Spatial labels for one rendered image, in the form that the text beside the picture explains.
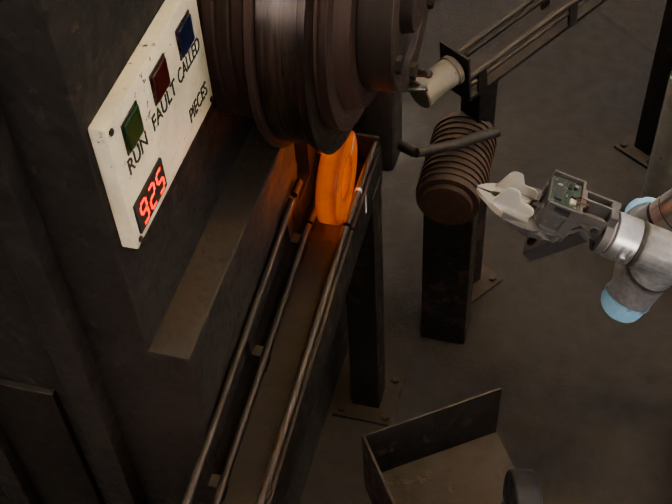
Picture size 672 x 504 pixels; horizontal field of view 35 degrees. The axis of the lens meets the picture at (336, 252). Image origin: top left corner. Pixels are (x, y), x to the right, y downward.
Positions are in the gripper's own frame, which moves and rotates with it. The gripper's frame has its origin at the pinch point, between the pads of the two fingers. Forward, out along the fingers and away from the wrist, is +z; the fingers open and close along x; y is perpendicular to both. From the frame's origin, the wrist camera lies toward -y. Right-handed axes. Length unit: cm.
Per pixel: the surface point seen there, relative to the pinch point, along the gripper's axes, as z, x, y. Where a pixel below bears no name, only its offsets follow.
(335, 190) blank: 21.6, 6.5, -4.4
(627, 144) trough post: -47, -96, -62
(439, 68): 11.3, -34.5, -9.1
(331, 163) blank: 23.6, 3.8, -1.9
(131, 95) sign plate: 46, 40, 36
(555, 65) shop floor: -26, -126, -70
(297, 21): 34, 22, 37
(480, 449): -10.8, 36.5, -11.2
